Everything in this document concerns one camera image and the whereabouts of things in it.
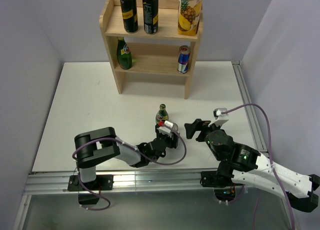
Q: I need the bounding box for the green glass bottle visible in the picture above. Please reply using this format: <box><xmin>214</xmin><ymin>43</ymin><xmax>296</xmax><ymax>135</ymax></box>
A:
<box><xmin>155</xmin><ymin>103</ymin><xmax>169</xmax><ymax>124</ymax></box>
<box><xmin>116</xmin><ymin>37</ymin><xmax>133</xmax><ymax>70</ymax></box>

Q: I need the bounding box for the blue silver can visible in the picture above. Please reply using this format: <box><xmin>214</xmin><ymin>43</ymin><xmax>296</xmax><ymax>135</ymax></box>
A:
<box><xmin>172</xmin><ymin>122</ymin><xmax>179</xmax><ymax>131</ymax></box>
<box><xmin>177</xmin><ymin>45</ymin><xmax>191</xmax><ymax>74</ymax></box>

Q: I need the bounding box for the dark grey can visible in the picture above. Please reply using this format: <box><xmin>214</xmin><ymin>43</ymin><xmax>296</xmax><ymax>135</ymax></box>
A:
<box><xmin>142</xmin><ymin>0</ymin><xmax>159</xmax><ymax>35</ymax></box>

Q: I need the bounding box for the black yellow tall can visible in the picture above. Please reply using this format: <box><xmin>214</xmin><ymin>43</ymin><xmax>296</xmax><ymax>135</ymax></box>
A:
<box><xmin>120</xmin><ymin>0</ymin><xmax>139</xmax><ymax>33</ymax></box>

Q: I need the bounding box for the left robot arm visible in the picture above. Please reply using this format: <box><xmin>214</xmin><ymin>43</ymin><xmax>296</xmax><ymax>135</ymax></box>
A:
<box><xmin>73</xmin><ymin>120</ymin><xmax>179</xmax><ymax>190</ymax></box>

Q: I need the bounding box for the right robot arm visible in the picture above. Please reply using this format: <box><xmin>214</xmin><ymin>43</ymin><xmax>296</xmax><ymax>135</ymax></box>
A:
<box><xmin>184</xmin><ymin>118</ymin><xmax>320</xmax><ymax>213</ymax></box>

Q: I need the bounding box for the wooden two-tier shelf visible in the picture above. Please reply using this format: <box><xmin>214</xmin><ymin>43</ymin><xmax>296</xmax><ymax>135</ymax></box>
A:
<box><xmin>99</xmin><ymin>0</ymin><xmax>203</xmax><ymax>97</ymax></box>

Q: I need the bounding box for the pineapple juice carton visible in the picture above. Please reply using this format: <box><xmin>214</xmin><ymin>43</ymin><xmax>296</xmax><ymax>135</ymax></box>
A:
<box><xmin>178</xmin><ymin>0</ymin><xmax>203</xmax><ymax>36</ymax></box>

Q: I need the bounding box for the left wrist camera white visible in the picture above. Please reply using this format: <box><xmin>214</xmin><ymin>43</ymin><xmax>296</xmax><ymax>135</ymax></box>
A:
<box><xmin>158</xmin><ymin>120</ymin><xmax>175</xmax><ymax>134</ymax></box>

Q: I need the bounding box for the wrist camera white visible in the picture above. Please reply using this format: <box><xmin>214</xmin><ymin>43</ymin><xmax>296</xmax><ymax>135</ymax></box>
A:
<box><xmin>158</xmin><ymin>120</ymin><xmax>175</xmax><ymax>134</ymax></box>
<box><xmin>208</xmin><ymin>108</ymin><xmax>230</xmax><ymax>127</ymax></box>

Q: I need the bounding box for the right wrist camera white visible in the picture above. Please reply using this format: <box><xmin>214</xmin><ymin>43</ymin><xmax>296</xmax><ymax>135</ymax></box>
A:
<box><xmin>208</xmin><ymin>108</ymin><xmax>230</xmax><ymax>127</ymax></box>

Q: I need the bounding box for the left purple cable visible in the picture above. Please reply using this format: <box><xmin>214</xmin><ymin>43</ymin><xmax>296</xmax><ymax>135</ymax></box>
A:
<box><xmin>72</xmin><ymin>129</ymin><xmax>187</xmax><ymax>211</ymax></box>

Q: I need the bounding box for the aluminium side rail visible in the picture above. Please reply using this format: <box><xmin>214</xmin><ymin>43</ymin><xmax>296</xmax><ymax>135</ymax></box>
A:
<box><xmin>231</xmin><ymin>61</ymin><xmax>296</xmax><ymax>230</ymax></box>

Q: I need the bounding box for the aluminium front rail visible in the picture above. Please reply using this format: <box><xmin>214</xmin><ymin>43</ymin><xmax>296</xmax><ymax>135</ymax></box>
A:
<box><xmin>23</xmin><ymin>168</ymin><xmax>213</xmax><ymax>195</ymax></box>

